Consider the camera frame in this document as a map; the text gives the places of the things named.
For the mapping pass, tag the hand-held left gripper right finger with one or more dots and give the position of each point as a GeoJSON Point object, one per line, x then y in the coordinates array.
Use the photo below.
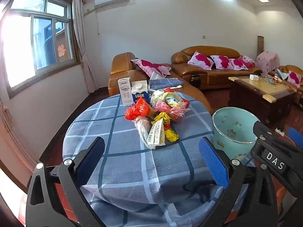
{"type": "Point", "coordinates": [214, 163]}

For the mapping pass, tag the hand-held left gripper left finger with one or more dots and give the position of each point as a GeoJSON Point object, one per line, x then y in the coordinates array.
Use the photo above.
{"type": "Point", "coordinates": [91, 163]}

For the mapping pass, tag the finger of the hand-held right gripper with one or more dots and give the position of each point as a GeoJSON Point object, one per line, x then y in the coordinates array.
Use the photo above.
{"type": "Point", "coordinates": [262, 132]}
{"type": "Point", "coordinates": [296, 136]}

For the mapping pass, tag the light green plastic bin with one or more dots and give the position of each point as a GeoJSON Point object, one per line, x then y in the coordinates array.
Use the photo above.
{"type": "Point", "coordinates": [233, 127]}

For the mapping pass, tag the yellow wrapper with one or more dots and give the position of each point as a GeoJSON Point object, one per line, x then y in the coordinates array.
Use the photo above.
{"type": "Point", "coordinates": [171, 134]}

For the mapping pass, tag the white printed wrapper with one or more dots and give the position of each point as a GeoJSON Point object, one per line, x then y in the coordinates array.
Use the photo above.
{"type": "Point", "coordinates": [156, 133]}

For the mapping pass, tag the clear pink plastic bag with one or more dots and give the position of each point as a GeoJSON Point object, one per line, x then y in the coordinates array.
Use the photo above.
{"type": "Point", "coordinates": [174, 111]}

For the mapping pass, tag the red plastic bag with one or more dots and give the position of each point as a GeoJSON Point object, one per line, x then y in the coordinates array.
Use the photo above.
{"type": "Point", "coordinates": [139, 110]}

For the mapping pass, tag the white power strip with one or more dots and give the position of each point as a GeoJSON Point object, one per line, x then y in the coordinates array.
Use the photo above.
{"type": "Point", "coordinates": [279, 131]}

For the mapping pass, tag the dark wooden coffee table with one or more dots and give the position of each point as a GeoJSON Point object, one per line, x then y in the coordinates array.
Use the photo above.
{"type": "Point", "coordinates": [255, 101]}

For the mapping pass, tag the blue plaid tablecloth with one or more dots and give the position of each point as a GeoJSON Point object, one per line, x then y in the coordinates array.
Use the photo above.
{"type": "Point", "coordinates": [132, 165]}

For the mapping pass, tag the pile of small colourful items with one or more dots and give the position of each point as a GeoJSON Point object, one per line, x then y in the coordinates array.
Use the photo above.
{"type": "Point", "coordinates": [268, 80]}

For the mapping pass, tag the white tissue box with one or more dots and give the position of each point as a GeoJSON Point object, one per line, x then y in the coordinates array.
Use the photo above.
{"type": "Point", "coordinates": [254, 77]}

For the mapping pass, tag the pink floral cushion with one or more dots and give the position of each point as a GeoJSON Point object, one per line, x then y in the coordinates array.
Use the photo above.
{"type": "Point", "coordinates": [201, 60]}
{"type": "Point", "coordinates": [238, 64]}
{"type": "Point", "coordinates": [221, 62]}
{"type": "Point", "coordinates": [294, 78]}

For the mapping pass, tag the light blue cloth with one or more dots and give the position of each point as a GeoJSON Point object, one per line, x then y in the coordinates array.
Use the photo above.
{"type": "Point", "coordinates": [283, 73]}

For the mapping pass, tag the brown leather armchair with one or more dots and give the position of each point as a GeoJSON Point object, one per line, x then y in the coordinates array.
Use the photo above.
{"type": "Point", "coordinates": [284, 68]}

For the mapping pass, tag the brown leather three-seat sofa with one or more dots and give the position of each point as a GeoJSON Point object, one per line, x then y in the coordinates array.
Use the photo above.
{"type": "Point", "coordinates": [217, 78]}

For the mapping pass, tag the pink floral cover cloth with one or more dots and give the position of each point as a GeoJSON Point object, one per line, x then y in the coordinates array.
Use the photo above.
{"type": "Point", "coordinates": [267, 61]}

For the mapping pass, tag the crumpled pink blanket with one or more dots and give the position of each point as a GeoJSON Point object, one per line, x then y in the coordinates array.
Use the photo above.
{"type": "Point", "coordinates": [249, 61]}

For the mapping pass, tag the white milk carton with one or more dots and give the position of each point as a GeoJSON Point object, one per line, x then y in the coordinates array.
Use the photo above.
{"type": "Point", "coordinates": [125, 92]}

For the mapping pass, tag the blue milk carton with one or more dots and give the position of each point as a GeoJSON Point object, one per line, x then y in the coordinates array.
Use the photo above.
{"type": "Point", "coordinates": [140, 93]}

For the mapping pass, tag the rolled woven mat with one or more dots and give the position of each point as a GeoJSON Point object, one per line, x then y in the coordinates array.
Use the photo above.
{"type": "Point", "coordinates": [260, 46]}

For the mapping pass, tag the folded blue plaid cloth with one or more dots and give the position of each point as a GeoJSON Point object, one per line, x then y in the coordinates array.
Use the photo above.
{"type": "Point", "coordinates": [165, 83]}

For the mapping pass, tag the brown leather chaise sofa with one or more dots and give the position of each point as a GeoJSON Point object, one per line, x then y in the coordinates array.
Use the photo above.
{"type": "Point", "coordinates": [123, 68]}

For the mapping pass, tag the long pink floral pillow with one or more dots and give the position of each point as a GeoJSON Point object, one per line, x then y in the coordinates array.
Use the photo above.
{"type": "Point", "coordinates": [150, 67]}

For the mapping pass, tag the red paper window decal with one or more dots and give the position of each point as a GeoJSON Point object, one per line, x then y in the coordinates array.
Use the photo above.
{"type": "Point", "coordinates": [61, 50]}

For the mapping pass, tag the sliding glass window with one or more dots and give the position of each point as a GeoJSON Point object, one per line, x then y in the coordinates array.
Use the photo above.
{"type": "Point", "coordinates": [23, 52]}

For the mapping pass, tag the air conditioner pipe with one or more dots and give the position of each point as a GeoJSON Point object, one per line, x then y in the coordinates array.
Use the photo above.
{"type": "Point", "coordinates": [89, 11]}

